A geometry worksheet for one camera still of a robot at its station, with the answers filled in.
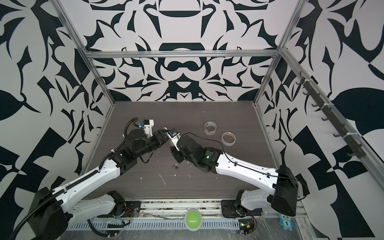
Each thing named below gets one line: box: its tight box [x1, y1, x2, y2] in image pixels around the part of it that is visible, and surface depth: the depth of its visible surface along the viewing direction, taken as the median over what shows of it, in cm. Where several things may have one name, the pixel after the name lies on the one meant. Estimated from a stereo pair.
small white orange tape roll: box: [221, 131, 236, 147], surface depth 101 cm
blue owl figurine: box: [278, 213, 294, 231], surface depth 71 cm
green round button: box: [184, 208, 203, 232], surface depth 72 cm
